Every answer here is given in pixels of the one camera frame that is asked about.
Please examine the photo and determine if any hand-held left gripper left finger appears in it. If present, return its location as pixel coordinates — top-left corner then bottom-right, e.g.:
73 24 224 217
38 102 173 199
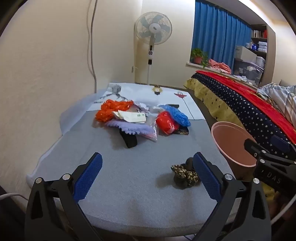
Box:
24 152 103 241

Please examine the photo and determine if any white tissue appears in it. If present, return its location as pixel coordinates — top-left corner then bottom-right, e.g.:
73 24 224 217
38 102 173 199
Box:
133 100 151 114

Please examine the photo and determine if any blue curtain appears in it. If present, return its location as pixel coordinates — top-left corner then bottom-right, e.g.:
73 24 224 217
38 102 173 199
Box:
191 0 252 67

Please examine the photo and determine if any black gold braided scrunchie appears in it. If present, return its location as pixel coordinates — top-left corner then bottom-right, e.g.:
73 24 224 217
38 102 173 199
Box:
171 158 201 188

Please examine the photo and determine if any potted green plant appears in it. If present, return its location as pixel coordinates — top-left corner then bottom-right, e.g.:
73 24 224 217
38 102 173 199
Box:
190 48 210 67

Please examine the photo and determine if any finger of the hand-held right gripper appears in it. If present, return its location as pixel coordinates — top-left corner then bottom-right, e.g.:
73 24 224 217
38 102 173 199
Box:
244 138 296 166
269 135 296 160

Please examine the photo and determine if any wooden bookshelf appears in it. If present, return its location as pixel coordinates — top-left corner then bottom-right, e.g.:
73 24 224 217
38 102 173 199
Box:
251 24 277 87

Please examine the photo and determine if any pink folded cloth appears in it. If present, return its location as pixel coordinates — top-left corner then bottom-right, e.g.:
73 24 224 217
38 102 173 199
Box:
208 58 232 74

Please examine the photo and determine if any pink plastic bin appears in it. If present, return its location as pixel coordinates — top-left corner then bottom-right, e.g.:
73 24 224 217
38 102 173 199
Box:
211 121 260 181

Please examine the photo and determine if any white crumpled cloth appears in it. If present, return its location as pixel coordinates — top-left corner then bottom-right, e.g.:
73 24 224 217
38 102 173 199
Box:
233 74 255 84

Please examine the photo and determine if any grey cardboard box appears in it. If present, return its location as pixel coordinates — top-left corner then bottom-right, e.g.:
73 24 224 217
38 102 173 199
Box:
235 46 257 62

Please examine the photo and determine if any small table with white cloth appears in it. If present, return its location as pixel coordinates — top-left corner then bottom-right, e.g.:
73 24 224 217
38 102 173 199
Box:
25 82 234 238

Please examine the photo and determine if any white cable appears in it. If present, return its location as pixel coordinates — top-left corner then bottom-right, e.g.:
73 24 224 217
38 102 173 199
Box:
0 193 28 200
270 195 296 225

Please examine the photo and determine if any small black box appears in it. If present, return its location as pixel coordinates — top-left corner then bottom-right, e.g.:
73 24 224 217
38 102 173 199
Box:
119 128 138 148

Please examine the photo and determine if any clear storage box purple lid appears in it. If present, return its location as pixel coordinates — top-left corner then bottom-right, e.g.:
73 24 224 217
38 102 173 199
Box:
232 57 264 85

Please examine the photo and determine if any white standing fan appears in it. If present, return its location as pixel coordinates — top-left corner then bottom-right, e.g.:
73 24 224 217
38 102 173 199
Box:
134 8 173 85

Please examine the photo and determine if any grey wall cable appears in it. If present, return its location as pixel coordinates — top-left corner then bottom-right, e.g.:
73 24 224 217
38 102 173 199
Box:
88 0 97 93

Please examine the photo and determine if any bed with star blanket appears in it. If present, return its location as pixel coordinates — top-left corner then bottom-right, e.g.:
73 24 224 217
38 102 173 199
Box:
191 73 296 160

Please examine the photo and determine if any white paper receipt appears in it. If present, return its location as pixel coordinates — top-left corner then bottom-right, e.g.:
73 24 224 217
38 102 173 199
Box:
112 110 147 124

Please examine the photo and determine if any purple fluffy cloth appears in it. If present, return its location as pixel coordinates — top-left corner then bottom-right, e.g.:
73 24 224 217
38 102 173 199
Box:
104 119 158 142

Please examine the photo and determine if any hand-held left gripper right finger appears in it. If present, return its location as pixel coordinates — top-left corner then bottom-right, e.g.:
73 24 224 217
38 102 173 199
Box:
192 152 272 241

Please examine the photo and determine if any yellow bed skirt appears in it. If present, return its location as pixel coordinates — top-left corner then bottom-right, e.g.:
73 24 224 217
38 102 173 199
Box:
184 77 245 130

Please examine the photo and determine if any dark patterned packet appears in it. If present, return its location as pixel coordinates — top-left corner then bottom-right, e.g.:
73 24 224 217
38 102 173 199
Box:
171 127 189 135

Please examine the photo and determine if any blue striped duvet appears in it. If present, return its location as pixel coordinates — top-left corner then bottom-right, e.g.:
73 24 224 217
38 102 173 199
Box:
257 83 296 128

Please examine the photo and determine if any bed with red blanket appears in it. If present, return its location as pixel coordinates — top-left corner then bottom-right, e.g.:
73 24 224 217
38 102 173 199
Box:
195 70 296 144

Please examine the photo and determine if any red plastic bag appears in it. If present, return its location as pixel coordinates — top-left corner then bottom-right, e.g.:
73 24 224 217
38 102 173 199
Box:
155 111 180 135

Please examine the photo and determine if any blue plastic bag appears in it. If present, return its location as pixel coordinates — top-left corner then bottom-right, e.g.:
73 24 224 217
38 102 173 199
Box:
158 104 192 127

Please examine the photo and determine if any clear plastic bag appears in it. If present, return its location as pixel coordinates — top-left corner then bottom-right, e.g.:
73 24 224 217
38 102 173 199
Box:
146 105 162 139

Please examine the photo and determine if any orange plastic bag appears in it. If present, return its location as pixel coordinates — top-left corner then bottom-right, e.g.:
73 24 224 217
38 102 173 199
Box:
95 99 134 123

